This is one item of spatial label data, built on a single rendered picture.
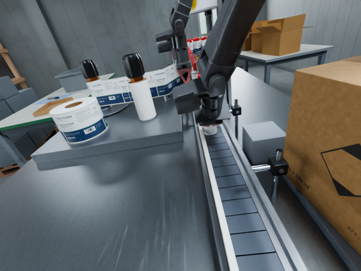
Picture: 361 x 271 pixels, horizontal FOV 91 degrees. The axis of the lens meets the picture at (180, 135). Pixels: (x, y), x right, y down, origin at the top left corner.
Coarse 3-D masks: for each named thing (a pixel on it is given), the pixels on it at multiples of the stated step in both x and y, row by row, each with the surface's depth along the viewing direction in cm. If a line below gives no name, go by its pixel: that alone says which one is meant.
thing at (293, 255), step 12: (228, 132) 50; (240, 156) 40; (252, 180) 34; (264, 192) 31; (264, 204) 29; (276, 216) 27; (276, 228) 26; (288, 240) 24; (288, 252) 23; (300, 264) 21
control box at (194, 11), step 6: (198, 0) 79; (204, 0) 78; (210, 0) 76; (216, 0) 75; (192, 6) 82; (198, 6) 80; (204, 6) 79; (210, 6) 78; (216, 6) 77; (192, 12) 84; (198, 12) 85
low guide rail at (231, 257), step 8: (200, 128) 64; (200, 136) 62; (208, 160) 48; (208, 168) 46; (216, 184) 41; (216, 192) 39; (216, 200) 37; (216, 208) 35; (224, 216) 34; (224, 224) 32; (224, 232) 31; (224, 240) 30; (232, 248) 29; (232, 256) 28; (232, 264) 27
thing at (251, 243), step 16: (208, 144) 61; (224, 144) 59; (224, 160) 52; (224, 176) 47; (240, 176) 46; (224, 192) 42; (240, 192) 42; (224, 208) 39; (240, 208) 38; (256, 208) 38; (240, 224) 35; (256, 224) 35; (240, 240) 33; (256, 240) 32; (240, 256) 30; (256, 256) 30; (272, 256) 30
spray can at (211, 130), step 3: (210, 126) 63; (213, 126) 63; (216, 126) 65; (204, 129) 65; (207, 129) 64; (210, 129) 64; (213, 129) 64; (216, 129) 65; (204, 132) 66; (207, 132) 65; (210, 132) 64; (213, 132) 64; (216, 132) 66; (207, 135) 65; (210, 135) 65
